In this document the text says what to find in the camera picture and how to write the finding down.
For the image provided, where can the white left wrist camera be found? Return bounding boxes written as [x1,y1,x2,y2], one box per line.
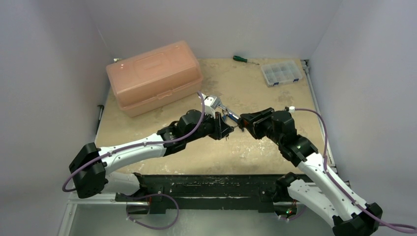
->
[198,93,221,118]

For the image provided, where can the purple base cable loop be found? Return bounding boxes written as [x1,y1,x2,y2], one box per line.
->
[125,191,181,230]

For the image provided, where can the blue handled pliers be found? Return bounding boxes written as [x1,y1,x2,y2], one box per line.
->
[222,110,239,123]

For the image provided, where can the green handled screwdriver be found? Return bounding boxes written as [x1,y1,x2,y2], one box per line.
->
[232,55,260,65]

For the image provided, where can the silver open-end wrench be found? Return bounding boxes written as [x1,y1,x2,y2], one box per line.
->
[218,102,237,115]

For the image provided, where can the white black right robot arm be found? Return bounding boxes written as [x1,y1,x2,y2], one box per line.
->
[238,106,383,236]

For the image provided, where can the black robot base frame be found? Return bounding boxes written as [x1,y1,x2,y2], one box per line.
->
[115,173,313,215]

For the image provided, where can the orange black padlock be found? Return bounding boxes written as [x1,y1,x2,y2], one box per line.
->
[236,119,245,132]

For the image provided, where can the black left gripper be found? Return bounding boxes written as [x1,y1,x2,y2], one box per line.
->
[185,110,233,144]

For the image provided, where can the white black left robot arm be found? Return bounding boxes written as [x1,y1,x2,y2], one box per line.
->
[69,110,234,201]

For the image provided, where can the pink translucent plastic toolbox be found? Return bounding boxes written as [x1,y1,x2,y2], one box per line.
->
[106,41,203,117]

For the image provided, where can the clear plastic organizer box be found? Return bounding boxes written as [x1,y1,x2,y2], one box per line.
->
[261,60,303,87]

